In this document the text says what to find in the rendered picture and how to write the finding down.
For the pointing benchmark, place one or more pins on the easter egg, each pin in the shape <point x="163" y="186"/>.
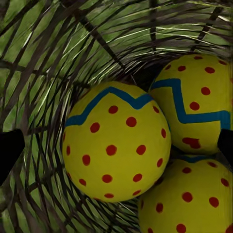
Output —
<point x="196" y="94"/>
<point x="193" y="195"/>
<point x="116" y="142"/>

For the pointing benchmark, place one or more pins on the wicker basket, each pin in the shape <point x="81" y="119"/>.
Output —
<point x="125" y="63"/>

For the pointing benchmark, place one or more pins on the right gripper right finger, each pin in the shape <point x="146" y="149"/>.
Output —
<point x="225" y="144"/>

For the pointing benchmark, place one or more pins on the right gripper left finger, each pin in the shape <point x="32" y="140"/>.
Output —
<point x="11" y="146"/>

